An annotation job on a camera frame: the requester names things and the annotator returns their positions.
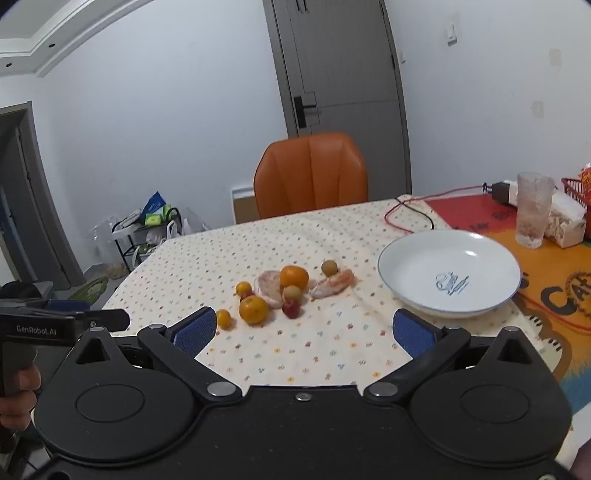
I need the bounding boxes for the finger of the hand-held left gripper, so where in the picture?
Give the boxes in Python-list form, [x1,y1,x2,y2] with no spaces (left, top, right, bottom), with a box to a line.
[76,309,130,330]
[46,300,90,313]

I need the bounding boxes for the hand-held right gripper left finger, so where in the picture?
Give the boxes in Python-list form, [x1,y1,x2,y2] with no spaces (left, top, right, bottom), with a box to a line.
[65,307,242,408]

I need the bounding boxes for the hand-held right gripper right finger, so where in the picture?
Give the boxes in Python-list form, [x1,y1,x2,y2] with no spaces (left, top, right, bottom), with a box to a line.
[365,309,548,407]

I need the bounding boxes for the white plate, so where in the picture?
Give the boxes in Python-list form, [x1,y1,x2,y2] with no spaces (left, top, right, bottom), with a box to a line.
[377,230,522,319]

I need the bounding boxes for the person's left hand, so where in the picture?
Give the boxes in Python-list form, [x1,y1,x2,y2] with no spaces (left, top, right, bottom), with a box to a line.
[0,369,42,432]

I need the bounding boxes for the green floor mat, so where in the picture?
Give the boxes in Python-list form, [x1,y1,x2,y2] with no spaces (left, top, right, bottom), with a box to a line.
[69,276,109,305]

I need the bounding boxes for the large orange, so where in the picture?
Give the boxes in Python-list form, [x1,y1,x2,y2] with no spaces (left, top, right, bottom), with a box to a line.
[280,265,309,291]
[239,295,269,325]

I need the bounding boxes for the black storage cart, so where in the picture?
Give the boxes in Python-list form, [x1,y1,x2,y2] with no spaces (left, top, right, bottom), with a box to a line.
[111,208,183,271]

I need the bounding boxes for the white plastic bags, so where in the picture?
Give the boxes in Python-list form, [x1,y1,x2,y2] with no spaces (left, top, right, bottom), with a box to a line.
[164,219,211,241]

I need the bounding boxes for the grey side door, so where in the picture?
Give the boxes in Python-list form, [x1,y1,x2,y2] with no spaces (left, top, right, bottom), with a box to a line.
[0,102,86,291]

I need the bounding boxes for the green packets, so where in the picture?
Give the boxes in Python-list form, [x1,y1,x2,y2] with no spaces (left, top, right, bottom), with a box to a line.
[144,205,171,227]

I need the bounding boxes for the blue bag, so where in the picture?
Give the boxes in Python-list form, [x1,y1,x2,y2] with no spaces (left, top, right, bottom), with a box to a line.
[141,191,167,217]

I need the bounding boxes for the red table mat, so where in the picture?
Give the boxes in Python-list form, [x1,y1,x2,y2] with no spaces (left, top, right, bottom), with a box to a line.
[422,193,522,232]

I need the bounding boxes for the dotted cream tablecloth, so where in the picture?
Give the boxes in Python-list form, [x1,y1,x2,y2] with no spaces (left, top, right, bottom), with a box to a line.
[99,194,561,388]

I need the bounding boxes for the orange printed table mat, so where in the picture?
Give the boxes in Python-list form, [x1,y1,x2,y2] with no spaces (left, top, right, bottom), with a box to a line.
[485,226,591,416]

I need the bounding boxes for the black power adapter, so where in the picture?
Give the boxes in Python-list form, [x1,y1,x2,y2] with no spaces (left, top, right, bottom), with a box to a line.
[482,182,509,204]

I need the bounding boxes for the clear glass cup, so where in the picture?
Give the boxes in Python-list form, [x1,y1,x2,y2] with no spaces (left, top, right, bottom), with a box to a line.
[515,172,555,249]

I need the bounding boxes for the patterned tissue pack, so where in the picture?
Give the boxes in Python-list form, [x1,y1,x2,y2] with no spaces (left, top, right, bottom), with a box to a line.
[545,191,587,249]

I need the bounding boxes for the orange leather chair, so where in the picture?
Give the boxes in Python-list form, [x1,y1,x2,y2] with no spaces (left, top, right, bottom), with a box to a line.
[254,132,369,219]

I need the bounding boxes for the red plastic basket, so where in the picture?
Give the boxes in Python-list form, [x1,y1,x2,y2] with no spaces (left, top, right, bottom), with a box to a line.
[561,178,591,208]

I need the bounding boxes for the black cable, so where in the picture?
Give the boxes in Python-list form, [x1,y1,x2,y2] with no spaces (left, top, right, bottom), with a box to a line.
[392,198,435,232]

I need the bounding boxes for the black door lock handle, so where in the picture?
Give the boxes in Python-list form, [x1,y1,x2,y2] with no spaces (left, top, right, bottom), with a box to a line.
[294,92,319,129]

